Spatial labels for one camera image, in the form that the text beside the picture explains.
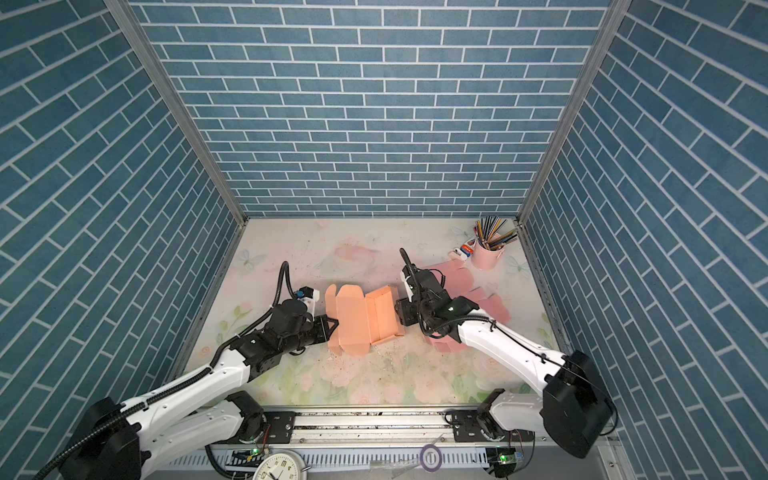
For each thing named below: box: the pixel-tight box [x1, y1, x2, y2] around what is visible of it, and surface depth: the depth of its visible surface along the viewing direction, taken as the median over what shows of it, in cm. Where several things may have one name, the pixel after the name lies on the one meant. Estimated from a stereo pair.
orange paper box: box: [325, 284, 405, 356], surface depth 90 cm
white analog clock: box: [253, 450, 312, 480], surface depth 67 cm
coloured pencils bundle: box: [473, 215, 518, 251], surface depth 103 cm
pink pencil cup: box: [471, 239, 505, 271], surface depth 104 cm
